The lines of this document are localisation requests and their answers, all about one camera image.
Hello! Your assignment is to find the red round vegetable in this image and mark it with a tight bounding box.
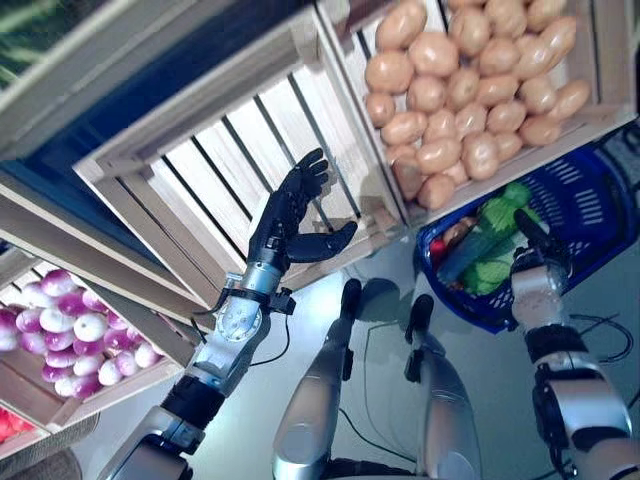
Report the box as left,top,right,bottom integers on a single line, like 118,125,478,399
0,407,36,444

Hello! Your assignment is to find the wooden potato crate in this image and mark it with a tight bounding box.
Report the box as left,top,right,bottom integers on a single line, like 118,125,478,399
314,0,640,226

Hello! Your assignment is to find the wooden display shelf rack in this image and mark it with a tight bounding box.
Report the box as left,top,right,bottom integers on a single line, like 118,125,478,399
0,119,221,351

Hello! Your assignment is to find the silver left robot leg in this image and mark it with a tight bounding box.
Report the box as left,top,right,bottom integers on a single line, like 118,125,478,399
272,278,364,480

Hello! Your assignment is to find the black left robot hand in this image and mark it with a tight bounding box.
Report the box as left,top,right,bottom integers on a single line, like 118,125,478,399
247,148,359,274

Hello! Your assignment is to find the tan potato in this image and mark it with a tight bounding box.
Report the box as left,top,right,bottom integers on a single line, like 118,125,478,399
405,74,447,114
513,39,551,81
487,99,527,134
365,92,396,129
454,102,489,141
387,144,419,164
408,32,460,79
375,0,429,50
417,173,456,211
364,49,415,95
519,74,559,116
442,160,470,186
474,73,521,107
494,132,524,162
423,108,457,144
538,15,577,57
415,138,462,176
446,67,481,111
479,37,521,76
460,132,501,181
547,79,592,124
449,7,491,57
392,159,424,201
380,110,429,146
518,115,562,147
487,0,529,39

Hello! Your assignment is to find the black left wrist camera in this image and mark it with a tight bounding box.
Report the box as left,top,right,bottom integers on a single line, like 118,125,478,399
269,288,297,315

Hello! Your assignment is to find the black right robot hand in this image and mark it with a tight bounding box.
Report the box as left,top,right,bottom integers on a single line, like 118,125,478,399
509,208,574,306

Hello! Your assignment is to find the wide slatted wooden crate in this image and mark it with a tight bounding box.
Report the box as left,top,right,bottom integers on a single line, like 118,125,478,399
72,7,416,309

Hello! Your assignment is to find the wooden onion crate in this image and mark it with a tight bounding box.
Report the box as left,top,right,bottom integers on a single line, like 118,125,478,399
0,249,211,436

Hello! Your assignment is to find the blue plastic shopping basket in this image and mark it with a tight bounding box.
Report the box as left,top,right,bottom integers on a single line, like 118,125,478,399
415,147,640,334

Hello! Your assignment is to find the black silver robot pelvis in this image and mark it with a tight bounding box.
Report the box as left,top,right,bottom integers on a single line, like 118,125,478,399
324,457,431,480

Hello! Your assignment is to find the tan ginger root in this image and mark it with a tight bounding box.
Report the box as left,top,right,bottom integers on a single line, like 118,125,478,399
442,219,476,244

